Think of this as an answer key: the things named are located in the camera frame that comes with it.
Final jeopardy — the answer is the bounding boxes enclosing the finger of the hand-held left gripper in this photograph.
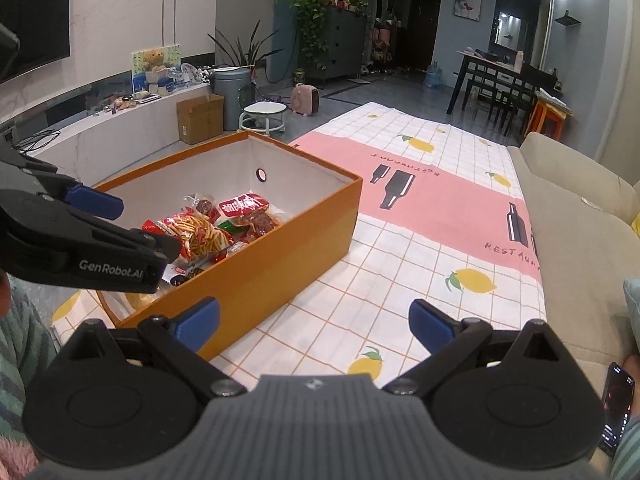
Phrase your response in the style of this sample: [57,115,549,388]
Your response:
[10,199,182,267]
[0,145,125,221]

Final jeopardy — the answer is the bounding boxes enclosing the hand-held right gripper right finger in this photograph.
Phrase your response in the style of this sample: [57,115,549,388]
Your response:
[381,299,562,397]

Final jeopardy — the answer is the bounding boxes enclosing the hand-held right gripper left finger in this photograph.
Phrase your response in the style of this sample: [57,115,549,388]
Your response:
[65,296,249,399]

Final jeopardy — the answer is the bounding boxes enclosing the red yellow fries snack bag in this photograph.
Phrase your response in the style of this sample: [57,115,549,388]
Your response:
[141,209,237,267]

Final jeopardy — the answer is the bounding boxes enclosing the clear packet with brown snack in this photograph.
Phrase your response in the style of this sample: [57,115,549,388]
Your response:
[182,192,221,221]

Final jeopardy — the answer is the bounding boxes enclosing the orange cardboard box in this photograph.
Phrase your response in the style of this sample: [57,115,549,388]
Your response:
[92,130,364,362]

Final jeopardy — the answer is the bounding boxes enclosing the red label dark meat packet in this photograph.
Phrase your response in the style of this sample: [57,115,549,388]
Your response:
[217,192,284,239]

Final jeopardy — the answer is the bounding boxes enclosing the white tv counter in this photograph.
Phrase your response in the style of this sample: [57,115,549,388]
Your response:
[0,80,217,183]

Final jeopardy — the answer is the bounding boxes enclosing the person's striped teal clothing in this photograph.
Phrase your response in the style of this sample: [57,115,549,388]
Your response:
[612,417,640,480]
[0,274,60,461]

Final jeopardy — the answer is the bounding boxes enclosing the brown cardboard box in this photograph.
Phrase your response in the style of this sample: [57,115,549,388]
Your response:
[175,93,225,145]

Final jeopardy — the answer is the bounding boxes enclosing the teddy bear picture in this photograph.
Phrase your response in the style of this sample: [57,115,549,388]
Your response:
[130,44,181,96]

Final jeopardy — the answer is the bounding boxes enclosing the assorted small trinkets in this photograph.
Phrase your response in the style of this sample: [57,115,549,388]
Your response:
[97,62,217,117]

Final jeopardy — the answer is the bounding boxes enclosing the beige sofa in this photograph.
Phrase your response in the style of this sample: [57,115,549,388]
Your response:
[506,132,640,463]

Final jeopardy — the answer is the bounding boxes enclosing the grey bin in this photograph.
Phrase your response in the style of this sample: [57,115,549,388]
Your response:
[212,65,254,132]

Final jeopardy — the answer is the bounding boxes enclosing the white round rolling stool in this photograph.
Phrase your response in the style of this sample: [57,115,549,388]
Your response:
[238,101,289,137]

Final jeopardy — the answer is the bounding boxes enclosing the black television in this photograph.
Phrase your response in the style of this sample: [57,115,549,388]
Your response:
[0,0,72,86]

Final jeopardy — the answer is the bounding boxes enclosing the light blue pillow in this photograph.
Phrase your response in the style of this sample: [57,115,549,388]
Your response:
[623,277,640,342]

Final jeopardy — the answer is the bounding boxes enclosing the smartphone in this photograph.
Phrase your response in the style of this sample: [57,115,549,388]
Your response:
[598,362,636,457]

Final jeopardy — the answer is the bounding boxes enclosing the pink fluffy cloth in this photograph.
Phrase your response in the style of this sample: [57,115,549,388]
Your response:
[0,427,42,480]

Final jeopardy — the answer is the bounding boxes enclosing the long leaf potted plant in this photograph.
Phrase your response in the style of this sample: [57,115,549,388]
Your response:
[206,21,284,69]

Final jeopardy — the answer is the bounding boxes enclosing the pink space heater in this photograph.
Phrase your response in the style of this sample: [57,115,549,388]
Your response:
[291,83,323,115]

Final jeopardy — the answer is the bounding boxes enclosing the black dining chair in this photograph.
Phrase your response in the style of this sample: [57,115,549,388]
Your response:
[499,69,539,137]
[466,66,502,122]

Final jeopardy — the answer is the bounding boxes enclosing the orange stool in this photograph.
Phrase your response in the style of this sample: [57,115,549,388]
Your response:
[529,91,572,142]

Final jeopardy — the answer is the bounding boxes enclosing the blue water jug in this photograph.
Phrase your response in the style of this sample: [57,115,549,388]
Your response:
[423,61,445,89]

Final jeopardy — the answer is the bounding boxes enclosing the black dining table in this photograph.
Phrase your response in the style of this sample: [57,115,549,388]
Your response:
[446,50,557,117]

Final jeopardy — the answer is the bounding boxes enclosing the shoe rack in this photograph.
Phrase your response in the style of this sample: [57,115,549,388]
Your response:
[369,16,402,74]

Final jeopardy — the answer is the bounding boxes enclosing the green ivy plant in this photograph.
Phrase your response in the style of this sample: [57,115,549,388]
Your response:
[289,0,342,69]

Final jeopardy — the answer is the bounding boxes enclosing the dark grey cabinet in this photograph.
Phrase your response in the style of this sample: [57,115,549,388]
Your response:
[310,6,369,84]

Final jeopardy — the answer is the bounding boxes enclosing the black cable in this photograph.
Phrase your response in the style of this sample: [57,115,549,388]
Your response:
[9,129,62,155]

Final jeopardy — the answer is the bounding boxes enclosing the wall mirror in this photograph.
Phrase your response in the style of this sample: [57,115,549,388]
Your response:
[492,9,524,51]

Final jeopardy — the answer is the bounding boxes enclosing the framed flower wall picture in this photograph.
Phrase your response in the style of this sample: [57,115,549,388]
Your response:
[453,0,483,21]

